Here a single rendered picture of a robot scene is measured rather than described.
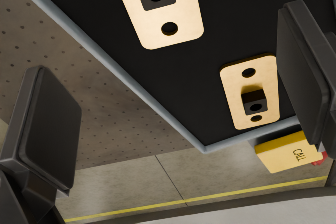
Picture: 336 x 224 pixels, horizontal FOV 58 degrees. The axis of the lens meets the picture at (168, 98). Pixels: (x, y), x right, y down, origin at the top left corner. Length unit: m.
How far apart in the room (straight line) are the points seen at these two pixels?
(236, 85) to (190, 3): 0.08
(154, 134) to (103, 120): 0.20
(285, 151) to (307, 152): 0.03
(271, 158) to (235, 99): 0.13
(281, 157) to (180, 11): 0.22
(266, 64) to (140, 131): 0.93
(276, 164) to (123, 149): 0.93
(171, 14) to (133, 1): 0.02
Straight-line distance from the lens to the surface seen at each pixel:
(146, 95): 0.22
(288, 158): 0.36
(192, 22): 0.18
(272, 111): 0.26
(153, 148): 1.23
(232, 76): 0.22
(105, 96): 0.96
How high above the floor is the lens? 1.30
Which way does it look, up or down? 39 degrees down
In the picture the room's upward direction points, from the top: 175 degrees clockwise
